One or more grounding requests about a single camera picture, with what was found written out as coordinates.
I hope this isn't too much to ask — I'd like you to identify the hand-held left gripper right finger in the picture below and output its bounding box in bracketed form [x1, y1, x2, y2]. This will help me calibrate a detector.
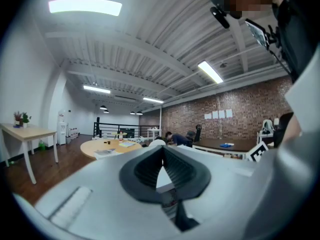
[163, 145, 272, 240]

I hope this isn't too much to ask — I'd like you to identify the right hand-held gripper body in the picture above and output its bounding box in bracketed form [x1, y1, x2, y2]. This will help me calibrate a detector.
[246, 140, 270, 163]

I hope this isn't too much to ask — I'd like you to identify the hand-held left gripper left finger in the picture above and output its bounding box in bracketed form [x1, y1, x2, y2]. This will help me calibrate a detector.
[34, 145, 181, 240]

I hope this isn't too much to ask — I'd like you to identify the person's left forearm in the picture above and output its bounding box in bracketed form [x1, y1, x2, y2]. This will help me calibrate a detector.
[281, 113, 304, 146]

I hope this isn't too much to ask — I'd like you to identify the white chair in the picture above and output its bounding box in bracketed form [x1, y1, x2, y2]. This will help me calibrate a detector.
[257, 119, 276, 145]

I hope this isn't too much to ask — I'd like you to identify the dark brown table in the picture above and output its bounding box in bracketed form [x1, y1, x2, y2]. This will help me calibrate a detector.
[191, 137, 275, 160]

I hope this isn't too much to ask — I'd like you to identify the round wooden table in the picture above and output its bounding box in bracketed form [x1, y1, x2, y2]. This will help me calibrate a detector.
[80, 138, 143, 160]

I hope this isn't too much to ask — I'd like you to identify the black office chair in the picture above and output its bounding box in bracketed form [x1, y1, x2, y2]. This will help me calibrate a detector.
[186, 124, 203, 143]

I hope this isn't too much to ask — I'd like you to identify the black metal railing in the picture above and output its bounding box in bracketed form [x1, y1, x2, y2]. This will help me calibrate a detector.
[93, 121, 161, 140]

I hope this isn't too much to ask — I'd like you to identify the white water dispenser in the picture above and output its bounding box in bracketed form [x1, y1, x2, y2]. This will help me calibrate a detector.
[56, 110, 68, 146]

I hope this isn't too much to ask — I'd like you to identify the long ceiling light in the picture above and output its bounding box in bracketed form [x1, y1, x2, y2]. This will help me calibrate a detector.
[197, 60, 224, 85]
[83, 84, 111, 95]
[142, 97, 164, 104]

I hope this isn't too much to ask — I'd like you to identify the wooden table with white legs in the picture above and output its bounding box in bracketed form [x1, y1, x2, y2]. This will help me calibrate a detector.
[0, 122, 60, 185]

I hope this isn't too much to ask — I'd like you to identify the green potted plant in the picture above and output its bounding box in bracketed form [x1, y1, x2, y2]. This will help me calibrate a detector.
[21, 112, 33, 129]

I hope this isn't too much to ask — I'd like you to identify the red potted plant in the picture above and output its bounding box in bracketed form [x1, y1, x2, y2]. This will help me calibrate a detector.
[13, 110, 24, 128]

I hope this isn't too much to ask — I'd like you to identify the chest-mounted phone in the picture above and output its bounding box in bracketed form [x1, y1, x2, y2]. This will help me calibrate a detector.
[244, 18, 271, 52]

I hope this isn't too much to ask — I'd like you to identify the large rectangular ceiling light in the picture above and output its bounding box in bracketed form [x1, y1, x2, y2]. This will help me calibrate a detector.
[48, 0, 123, 17]

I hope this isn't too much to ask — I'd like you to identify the black head-mounted camera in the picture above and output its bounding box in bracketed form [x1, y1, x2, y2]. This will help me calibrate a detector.
[209, 5, 231, 30]

